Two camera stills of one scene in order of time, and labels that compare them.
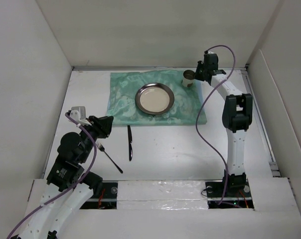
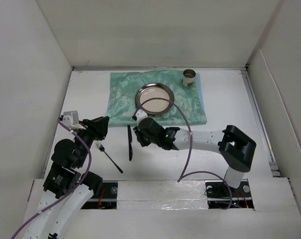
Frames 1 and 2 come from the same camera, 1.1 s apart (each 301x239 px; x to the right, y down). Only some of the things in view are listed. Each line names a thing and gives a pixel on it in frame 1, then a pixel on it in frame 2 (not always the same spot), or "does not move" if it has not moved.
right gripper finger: x=199 y=74 -> x=143 y=142
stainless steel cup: x=188 y=75 does not move
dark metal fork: x=101 y=148 does not move
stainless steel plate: x=154 y=98 does not move
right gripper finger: x=200 y=65 -> x=137 y=131
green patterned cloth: x=188 y=106 does not move
